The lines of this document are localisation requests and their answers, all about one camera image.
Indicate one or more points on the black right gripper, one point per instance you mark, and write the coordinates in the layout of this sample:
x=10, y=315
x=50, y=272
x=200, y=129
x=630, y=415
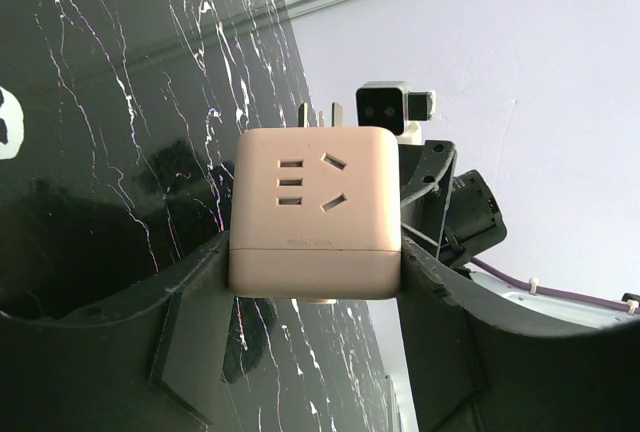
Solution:
x=453, y=217

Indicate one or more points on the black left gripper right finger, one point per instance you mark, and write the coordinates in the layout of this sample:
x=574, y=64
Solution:
x=478, y=362

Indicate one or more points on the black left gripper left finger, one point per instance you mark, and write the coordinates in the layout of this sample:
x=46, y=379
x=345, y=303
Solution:
x=148, y=358

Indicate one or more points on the white pink socket adapter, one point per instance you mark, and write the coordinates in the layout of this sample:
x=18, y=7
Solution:
x=316, y=214

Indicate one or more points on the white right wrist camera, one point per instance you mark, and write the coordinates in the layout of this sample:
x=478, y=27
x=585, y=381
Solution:
x=394, y=106

